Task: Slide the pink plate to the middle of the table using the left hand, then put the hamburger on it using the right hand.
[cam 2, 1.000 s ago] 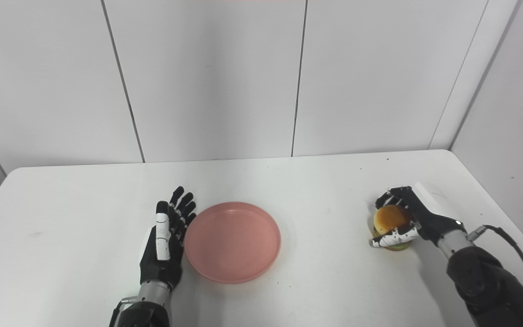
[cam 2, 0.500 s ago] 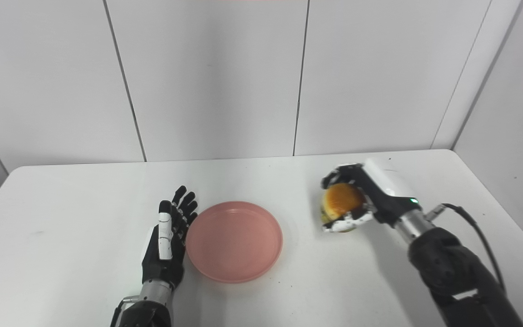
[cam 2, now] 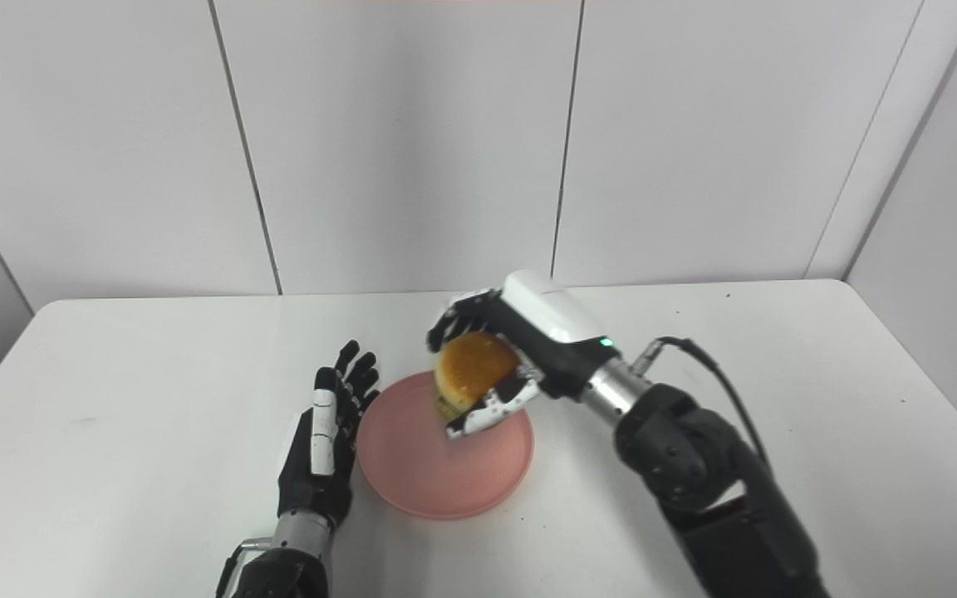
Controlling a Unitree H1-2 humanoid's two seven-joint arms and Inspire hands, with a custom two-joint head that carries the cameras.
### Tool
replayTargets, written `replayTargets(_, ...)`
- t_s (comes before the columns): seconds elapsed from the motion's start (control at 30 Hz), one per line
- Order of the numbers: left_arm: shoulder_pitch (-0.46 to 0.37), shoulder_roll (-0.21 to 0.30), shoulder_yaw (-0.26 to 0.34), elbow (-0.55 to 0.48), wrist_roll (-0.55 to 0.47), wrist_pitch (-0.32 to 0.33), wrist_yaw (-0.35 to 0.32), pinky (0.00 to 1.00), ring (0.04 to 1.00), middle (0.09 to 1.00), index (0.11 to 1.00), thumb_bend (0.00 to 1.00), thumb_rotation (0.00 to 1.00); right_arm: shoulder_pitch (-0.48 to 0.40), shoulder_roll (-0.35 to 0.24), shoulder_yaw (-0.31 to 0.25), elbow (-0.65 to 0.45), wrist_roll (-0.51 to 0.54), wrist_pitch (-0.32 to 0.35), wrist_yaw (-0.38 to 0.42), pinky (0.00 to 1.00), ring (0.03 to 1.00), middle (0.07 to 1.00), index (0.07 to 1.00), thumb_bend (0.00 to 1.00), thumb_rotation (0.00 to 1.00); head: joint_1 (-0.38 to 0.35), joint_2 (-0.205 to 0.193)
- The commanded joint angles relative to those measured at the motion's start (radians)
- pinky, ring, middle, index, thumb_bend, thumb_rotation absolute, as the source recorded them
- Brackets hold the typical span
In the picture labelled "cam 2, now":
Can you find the toy hamburger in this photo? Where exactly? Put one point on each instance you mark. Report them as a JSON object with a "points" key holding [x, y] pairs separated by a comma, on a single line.
{"points": [[472, 374]]}

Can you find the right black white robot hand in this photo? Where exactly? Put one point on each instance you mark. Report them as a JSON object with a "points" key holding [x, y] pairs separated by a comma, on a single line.
{"points": [[545, 332]]}

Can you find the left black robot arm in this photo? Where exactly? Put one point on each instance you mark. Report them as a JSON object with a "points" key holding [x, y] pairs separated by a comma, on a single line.
{"points": [[279, 561]]}

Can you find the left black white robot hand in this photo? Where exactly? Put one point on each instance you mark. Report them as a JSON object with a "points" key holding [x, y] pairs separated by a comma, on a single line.
{"points": [[325, 448]]}

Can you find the pink round plate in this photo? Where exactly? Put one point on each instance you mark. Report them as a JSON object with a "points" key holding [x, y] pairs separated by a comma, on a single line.
{"points": [[445, 465]]}

